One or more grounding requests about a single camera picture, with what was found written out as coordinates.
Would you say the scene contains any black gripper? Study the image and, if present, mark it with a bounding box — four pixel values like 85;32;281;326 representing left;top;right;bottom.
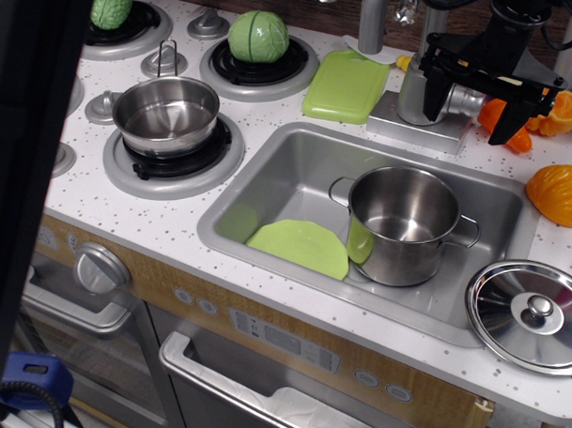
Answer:
419;31;567;145

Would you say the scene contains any silver faucet lever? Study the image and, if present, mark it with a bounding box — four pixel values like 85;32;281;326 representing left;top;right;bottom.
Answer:
441;84;487;118

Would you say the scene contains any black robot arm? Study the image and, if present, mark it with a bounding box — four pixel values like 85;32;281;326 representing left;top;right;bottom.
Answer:
419;0;572;145

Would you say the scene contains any orange toy carrot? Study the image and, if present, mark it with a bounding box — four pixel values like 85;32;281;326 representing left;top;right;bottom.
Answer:
477;99;533;153

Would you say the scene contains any silver faucet base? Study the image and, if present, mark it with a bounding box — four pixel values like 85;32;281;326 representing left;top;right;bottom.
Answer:
366;53;472;155

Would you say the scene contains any yellow toy corn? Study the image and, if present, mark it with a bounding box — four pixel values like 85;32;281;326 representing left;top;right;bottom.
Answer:
395;55;412;72

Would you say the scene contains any orange toy pepper half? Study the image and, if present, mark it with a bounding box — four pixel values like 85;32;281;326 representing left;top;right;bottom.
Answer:
525;90;572;136

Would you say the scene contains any large steel pot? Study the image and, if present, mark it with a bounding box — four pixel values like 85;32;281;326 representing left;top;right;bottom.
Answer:
328;166;481;287

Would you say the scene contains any green cutting board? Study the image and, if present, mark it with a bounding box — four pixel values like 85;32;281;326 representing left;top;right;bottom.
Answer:
301;49;391;125

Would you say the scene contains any silver faucet spout pipe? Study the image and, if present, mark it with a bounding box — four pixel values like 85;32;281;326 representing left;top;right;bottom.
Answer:
358;0;390;54

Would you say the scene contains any grey sink basin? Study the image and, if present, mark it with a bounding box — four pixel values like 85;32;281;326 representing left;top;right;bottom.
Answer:
197;122;539;347

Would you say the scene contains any green plastic plate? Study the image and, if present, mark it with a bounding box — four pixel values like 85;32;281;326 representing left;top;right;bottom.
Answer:
246;220;350;281

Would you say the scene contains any steel pot lid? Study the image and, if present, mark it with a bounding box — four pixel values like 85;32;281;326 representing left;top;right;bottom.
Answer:
465;259;572;376

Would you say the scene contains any green toy cabbage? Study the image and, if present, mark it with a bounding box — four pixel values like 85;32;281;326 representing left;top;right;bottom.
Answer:
228;10;289;64

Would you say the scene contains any rear right stove burner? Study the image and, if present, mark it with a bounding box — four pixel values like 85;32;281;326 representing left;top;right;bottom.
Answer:
199;37;319;102

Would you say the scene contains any stove burner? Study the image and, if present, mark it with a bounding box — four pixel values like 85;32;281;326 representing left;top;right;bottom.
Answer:
102;115;245;201
81;0;173;61
199;37;319;102

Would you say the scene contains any grey stove knob rear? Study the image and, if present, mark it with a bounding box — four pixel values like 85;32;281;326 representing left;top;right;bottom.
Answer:
187;9;230;40

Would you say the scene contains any front stove burner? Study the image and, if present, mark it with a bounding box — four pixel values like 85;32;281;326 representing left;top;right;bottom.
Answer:
102;115;245;201

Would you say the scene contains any small steel saucepan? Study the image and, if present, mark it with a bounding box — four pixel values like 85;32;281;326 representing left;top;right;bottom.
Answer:
113;38;220;159

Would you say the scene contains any grey stove knob middle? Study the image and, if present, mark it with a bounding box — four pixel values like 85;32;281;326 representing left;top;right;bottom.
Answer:
140;44;188;78

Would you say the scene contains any grey control panel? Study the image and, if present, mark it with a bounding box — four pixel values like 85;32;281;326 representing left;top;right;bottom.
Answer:
227;307;342;375

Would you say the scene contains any rear left stove burner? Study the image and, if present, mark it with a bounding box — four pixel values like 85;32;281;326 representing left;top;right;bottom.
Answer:
81;0;173;61

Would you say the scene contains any green toy lettuce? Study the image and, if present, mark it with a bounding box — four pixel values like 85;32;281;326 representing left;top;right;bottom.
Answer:
90;0;133;31

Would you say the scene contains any silver oven dial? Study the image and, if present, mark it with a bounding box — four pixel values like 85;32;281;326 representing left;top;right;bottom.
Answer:
72;241;131;295

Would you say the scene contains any blue clamp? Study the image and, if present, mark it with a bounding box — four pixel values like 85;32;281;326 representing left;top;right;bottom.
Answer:
0;351;74;410

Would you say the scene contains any silver dishwasher door handle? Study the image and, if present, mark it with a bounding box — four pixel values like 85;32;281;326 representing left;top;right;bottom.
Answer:
158;325;370;428

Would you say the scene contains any silver oven door handle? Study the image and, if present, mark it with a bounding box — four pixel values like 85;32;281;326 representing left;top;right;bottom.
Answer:
22;266;131;341

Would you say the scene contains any black foreground frame post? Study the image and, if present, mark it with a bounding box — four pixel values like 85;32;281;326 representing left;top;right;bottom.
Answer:
0;0;110;402

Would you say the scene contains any black coiled cable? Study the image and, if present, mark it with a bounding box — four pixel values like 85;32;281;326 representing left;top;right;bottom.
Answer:
0;378;65;428

